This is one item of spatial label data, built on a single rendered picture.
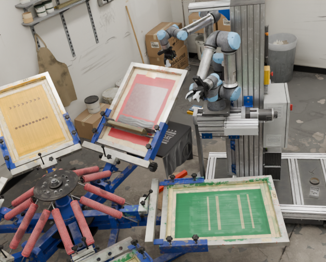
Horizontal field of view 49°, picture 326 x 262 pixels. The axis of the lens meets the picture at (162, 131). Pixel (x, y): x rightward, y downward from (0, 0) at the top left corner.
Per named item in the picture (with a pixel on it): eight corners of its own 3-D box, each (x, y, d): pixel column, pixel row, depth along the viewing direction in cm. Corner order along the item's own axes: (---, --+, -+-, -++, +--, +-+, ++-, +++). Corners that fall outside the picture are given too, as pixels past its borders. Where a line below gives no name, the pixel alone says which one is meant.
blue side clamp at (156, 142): (163, 124, 286) (159, 120, 280) (168, 126, 284) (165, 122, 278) (148, 158, 279) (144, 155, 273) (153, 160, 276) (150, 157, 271)
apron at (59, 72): (75, 97, 505) (51, 24, 445) (78, 98, 501) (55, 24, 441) (47, 117, 471) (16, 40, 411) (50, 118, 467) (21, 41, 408)
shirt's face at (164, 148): (152, 117, 357) (152, 116, 356) (191, 126, 334) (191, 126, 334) (122, 144, 326) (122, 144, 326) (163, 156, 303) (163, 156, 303)
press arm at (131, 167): (163, 134, 344) (162, 129, 341) (168, 136, 341) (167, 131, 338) (72, 227, 265) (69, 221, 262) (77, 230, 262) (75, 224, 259)
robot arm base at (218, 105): (226, 101, 301) (225, 91, 296) (225, 110, 289) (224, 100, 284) (208, 102, 305) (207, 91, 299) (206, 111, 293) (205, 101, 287)
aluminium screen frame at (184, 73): (133, 64, 325) (131, 62, 322) (189, 72, 295) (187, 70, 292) (95, 142, 306) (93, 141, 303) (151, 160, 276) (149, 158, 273)
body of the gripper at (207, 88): (203, 101, 239) (211, 93, 247) (200, 89, 235) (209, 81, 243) (193, 101, 244) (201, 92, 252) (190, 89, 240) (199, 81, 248)
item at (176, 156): (186, 152, 355) (182, 125, 337) (194, 154, 351) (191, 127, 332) (161, 181, 326) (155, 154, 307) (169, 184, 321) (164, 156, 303)
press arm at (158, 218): (247, 215, 249) (246, 209, 246) (248, 222, 244) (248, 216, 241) (75, 224, 265) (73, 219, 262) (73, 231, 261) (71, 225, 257)
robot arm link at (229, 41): (225, 93, 292) (223, 27, 261) (242, 97, 283) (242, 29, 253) (218, 100, 284) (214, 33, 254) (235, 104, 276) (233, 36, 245)
